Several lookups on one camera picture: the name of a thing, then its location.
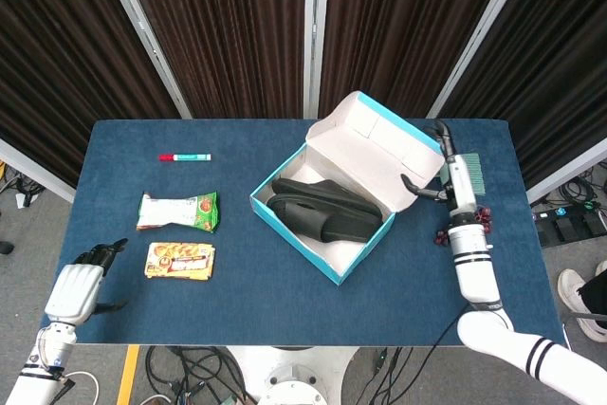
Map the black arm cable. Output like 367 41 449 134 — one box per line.
429 307 475 348

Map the black floor cable bundle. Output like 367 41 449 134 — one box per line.
559 170 607 212
144 345 252 405

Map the red capped marker pen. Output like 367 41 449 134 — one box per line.
157 153 212 163

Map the light blue shoe box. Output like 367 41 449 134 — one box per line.
249 90 447 286

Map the dark red grape bunch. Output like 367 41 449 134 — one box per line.
434 205 494 248

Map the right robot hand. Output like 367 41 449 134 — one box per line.
400 120 478 212

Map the black velcro strap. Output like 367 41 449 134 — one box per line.
467 298 505 316

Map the white floor cable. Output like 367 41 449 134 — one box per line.
59 371 101 405

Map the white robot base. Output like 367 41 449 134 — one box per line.
225 345 361 405

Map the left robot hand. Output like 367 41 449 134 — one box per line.
45 237 130 325

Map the green and white snack packet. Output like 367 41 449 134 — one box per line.
136 191 222 234

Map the mint green hand brush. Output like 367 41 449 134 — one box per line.
438 152 487 196

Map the black slipper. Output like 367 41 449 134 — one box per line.
267 194 381 244
270 177 383 222

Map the yellow snack packet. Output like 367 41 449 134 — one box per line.
143 241 217 282

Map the black trouser leg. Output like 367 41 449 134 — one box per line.
579 271 607 319

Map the brown curtain partition panel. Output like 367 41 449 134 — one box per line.
305 0 540 120
0 0 193 202
426 0 607 205
94 0 317 120

